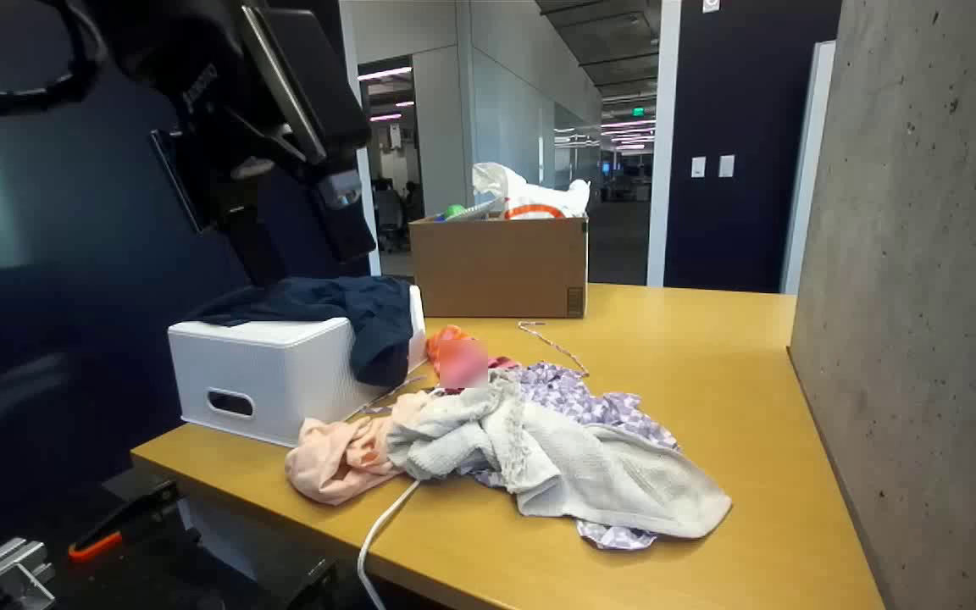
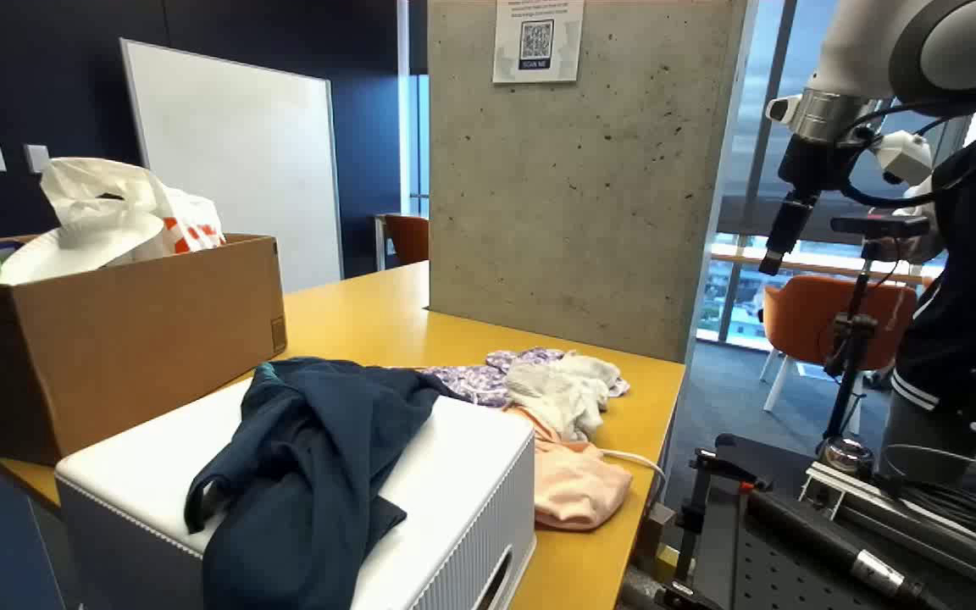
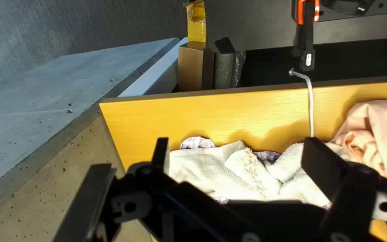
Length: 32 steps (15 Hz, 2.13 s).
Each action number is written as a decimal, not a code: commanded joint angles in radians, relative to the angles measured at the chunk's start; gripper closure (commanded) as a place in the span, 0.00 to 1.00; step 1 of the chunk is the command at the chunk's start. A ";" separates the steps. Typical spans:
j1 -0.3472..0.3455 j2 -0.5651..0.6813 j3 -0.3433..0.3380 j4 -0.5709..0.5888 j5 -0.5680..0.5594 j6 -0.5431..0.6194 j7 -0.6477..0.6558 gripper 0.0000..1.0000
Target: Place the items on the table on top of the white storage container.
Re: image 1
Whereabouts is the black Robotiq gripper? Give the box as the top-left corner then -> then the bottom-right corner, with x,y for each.
147,0 -> 381,287

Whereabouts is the pink and orange cloth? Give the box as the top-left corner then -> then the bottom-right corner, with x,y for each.
423,323 -> 524,395

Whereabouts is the light pink cloth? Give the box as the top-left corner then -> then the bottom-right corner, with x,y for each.
281,385 -> 439,508

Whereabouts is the grey towel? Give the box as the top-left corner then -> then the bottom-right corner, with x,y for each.
382,369 -> 737,543

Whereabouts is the white plastic storage container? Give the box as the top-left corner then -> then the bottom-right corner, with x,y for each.
167,282 -> 432,451

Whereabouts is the navy blue cloth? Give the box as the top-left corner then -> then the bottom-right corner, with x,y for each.
187,272 -> 417,389

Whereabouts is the brown cardboard box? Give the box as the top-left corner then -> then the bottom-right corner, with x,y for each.
406,213 -> 594,323

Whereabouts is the white plastic bag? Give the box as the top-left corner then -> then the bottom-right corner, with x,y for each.
469,158 -> 594,222

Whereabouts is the white board panel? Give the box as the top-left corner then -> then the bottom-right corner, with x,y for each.
781,38 -> 841,297

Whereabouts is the concrete pillar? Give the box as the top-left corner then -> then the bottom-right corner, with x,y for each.
788,0 -> 976,610

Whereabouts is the orange ring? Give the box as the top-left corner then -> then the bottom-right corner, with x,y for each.
504,201 -> 571,222

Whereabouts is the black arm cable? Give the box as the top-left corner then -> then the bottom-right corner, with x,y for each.
0,0 -> 109,117

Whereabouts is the orange handled clamp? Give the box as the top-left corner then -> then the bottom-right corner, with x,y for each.
65,477 -> 185,569

